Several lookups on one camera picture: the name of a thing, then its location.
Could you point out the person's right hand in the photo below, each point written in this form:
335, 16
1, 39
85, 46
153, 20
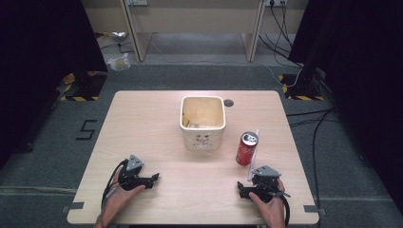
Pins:
272, 212

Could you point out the white drinking straw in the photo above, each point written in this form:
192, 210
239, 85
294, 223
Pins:
254, 152

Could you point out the black striped-edge stand base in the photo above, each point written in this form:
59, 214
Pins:
85, 88
301, 90

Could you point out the yellow crumpled wrapper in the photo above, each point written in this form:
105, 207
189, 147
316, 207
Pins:
189, 123

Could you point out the black curtain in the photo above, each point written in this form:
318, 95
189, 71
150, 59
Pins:
364, 79
41, 63

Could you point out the red drink can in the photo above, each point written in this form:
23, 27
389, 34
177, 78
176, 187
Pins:
246, 150

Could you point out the white wall socket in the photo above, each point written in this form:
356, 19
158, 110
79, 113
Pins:
275, 2
137, 2

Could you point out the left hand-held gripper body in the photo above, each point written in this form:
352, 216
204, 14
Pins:
133, 177

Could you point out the person's left hand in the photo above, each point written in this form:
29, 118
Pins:
118, 201

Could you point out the cream square bin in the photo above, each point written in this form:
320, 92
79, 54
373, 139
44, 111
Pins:
202, 137

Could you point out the silver foil bag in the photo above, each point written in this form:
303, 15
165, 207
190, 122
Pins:
115, 34

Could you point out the clear plastic bag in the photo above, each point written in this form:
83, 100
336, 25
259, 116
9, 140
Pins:
119, 62

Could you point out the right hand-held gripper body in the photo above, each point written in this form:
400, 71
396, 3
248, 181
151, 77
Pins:
264, 182

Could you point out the grey tape piece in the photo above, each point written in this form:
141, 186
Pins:
73, 206
313, 209

